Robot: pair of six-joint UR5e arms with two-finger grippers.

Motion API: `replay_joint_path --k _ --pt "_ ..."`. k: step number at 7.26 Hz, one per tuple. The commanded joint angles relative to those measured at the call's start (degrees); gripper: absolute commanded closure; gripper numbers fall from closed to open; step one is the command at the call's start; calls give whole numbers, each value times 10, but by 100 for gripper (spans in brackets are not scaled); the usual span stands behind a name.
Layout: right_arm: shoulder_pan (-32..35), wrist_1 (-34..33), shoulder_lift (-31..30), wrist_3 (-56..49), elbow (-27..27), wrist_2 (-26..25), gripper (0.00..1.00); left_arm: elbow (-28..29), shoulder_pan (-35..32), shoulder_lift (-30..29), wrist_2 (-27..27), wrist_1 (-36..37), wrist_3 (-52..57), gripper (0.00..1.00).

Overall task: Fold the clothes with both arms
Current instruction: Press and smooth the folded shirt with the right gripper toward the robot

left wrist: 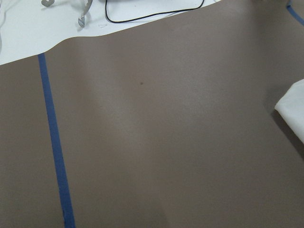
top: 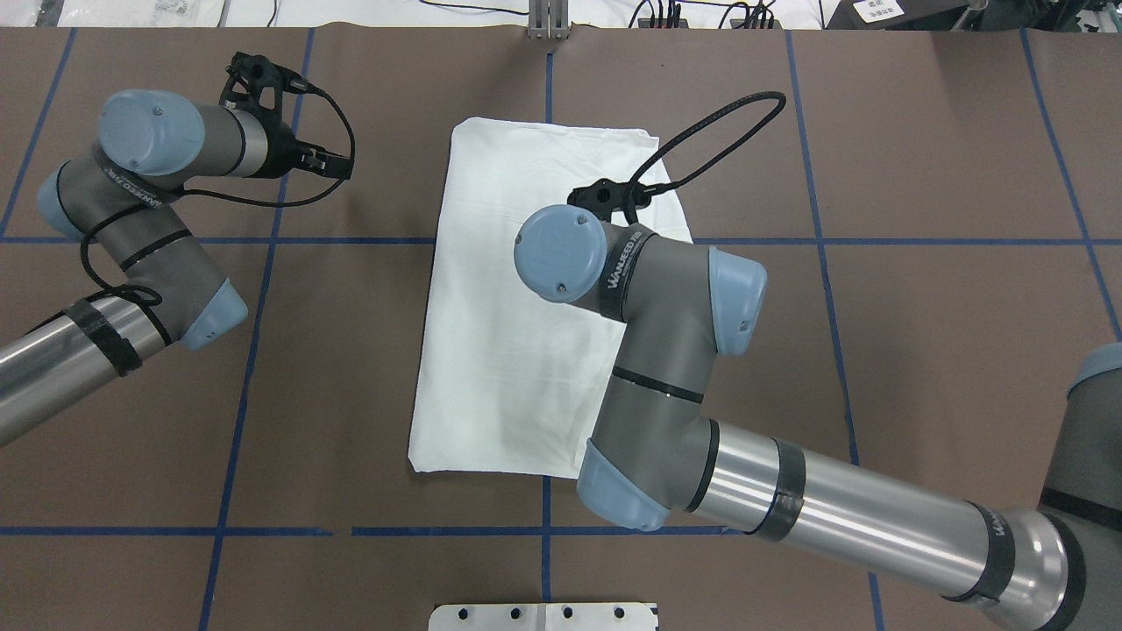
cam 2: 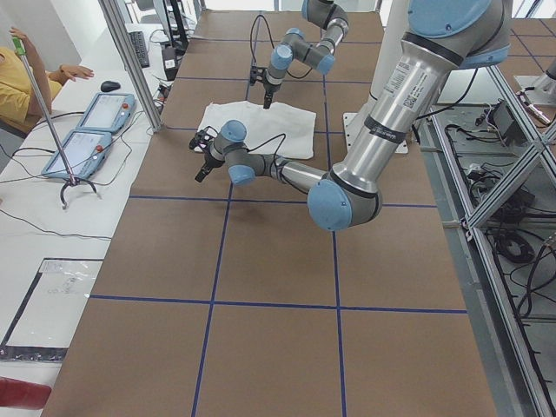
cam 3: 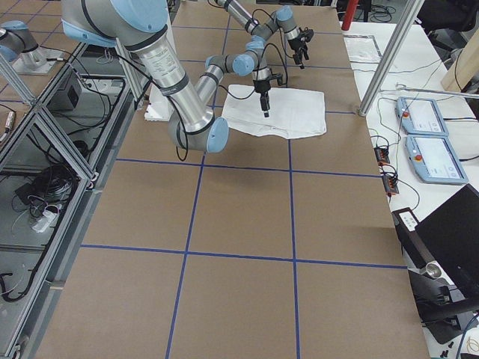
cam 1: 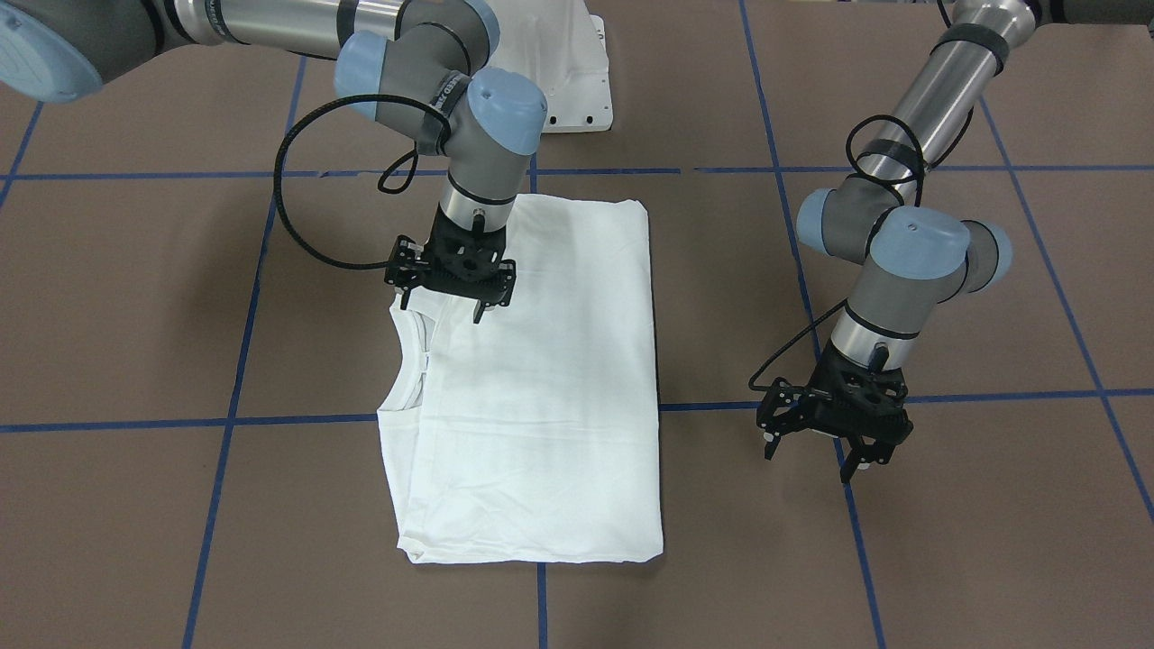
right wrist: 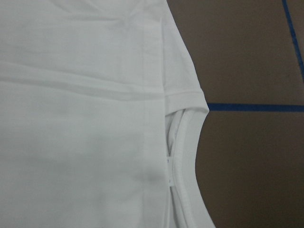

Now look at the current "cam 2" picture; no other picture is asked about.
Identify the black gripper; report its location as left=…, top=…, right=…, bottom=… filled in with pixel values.
left=263, top=82, right=279, bottom=109
left=195, top=153, right=224, bottom=182

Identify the white long-sleeve printed shirt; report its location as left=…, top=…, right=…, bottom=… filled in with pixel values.
left=198, top=101, right=316, bottom=160

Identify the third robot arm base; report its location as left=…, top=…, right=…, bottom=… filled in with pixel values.
left=513, top=61, right=555, bottom=107

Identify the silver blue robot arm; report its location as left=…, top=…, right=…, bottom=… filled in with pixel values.
left=260, top=0, right=349, bottom=109
left=189, top=1, right=513, bottom=231

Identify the far blue teach pendant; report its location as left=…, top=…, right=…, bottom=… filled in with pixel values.
left=76, top=93, right=136, bottom=134

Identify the blue teach pendant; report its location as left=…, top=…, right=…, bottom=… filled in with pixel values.
left=41, top=129, right=112, bottom=179
left=76, top=93, right=136, bottom=134

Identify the near blue teach pendant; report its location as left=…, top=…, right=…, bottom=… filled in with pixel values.
left=41, top=129, right=112, bottom=179

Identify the black computer mouse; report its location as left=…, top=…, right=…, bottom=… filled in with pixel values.
left=100, top=81, right=121, bottom=93

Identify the black keyboard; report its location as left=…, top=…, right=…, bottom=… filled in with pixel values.
left=128, top=31, right=150, bottom=68

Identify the person in yellow shirt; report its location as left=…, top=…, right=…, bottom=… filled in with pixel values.
left=1, top=27, right=94, bottom=134

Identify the clear plastic bag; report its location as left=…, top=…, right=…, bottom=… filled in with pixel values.
left=1, top=258, right=103, bottom=363

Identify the red fire extinguisher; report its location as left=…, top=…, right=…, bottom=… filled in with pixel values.
left=1, top=377, right=52, bottom=410

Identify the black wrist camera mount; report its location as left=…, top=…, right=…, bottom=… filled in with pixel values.
left=249, top=65, right=267, bottom=86
left=189, top=129, right=215, bottom=152

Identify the green-handled reacher grabber tool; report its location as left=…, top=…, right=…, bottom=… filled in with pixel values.
left=12, top=36, right=97, bottom=209

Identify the aluminium frame post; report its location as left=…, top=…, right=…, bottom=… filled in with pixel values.
left=98, top=0, right=162, bottom=133

